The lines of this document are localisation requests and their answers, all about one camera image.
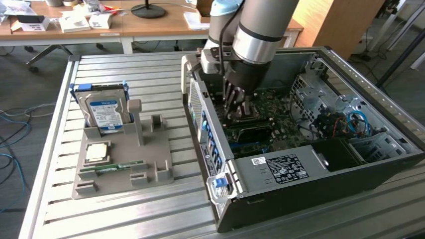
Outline grey chipset heatsink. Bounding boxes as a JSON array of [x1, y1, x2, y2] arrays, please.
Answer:
[[273, 140, 293, 151]]

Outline green RAM stick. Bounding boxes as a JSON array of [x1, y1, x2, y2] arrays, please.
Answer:
[[78, 160, 145, 173]]

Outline small white box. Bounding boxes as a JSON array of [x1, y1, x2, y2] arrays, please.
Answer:
[[88, 13, 113, 30]]

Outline open white box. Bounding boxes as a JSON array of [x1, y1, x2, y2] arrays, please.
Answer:
[[57, 14, 91, 33]]

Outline grey parts rack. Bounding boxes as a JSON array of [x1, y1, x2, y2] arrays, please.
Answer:
[[70, 99, 175, 200]]

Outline clear plastic bag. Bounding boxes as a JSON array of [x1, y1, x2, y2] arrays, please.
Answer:
[[0, 0, 37, 16]]

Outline hard disk with blue bracket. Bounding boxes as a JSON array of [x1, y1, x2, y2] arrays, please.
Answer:
[[69, 81, 130, 135]]

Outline silver CPU chip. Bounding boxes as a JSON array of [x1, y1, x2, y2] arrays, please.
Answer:
[[84, 143, 109, 161]]

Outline black round lamp base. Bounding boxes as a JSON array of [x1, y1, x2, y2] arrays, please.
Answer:
[[130, 0, 166, 19]]

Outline white floor cable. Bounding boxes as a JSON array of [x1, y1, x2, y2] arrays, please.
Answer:
[[0, 103, 56, 118]]

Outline blue floor cable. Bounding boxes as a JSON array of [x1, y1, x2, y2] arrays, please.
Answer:
[[0, 116, 30, 212]]

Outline open black PC case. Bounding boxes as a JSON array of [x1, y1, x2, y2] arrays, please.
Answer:
[[181, 45, 425, 234]]

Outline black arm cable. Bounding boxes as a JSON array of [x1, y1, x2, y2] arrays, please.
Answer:
[[217, 0, 246, 75]]

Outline stack of white papers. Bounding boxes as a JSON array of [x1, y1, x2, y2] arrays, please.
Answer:
[[183, 11, 210, 31]]

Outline black and white box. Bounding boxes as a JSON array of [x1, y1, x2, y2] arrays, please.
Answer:
[[14, 14, 50, 32]]

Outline blue expansion slot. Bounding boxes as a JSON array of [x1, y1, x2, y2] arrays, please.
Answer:
[[229, 140, 263, 148]]

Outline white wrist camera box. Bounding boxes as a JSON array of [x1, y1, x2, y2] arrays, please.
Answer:
[[199, 48, 233, 75]]

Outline perforated metal disk bay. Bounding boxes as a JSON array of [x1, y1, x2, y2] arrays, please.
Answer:
[[287, 72, 338, 125]]

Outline silver drive tray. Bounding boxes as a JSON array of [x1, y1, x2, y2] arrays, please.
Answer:
[[347, 133, 407, 165]]

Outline blue disk wire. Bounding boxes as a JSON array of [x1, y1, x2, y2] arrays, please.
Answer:
[[345, 111, 373, 137]]

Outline white table frame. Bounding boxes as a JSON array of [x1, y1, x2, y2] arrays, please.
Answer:
[[367, 0, 425, 70]]

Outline wooden cabinet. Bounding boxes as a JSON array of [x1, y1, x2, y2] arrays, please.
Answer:
[[286, 0, 387, 60]]

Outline green motherboard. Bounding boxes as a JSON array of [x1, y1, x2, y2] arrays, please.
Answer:
[[211, 88, 315, 159]]

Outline grey power supply unit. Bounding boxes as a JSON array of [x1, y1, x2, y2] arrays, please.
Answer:
[[231, 145, 329, 194]]

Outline coloured power wire bundle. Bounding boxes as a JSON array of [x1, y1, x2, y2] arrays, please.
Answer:
[[314, 113, 349, 139]]

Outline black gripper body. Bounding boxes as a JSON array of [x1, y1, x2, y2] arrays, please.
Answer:
[[225, 61, 269, 94]]

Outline black slanted pole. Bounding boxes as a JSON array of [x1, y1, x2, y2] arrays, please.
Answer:
[[374, 23, 425, 88]]

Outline brown cardboard box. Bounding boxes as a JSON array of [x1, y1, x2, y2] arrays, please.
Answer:
[[195, 0, 214, 17]]

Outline grey wheeled desk foot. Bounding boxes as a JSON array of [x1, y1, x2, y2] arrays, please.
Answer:
[[24, 44, 73, 73]]

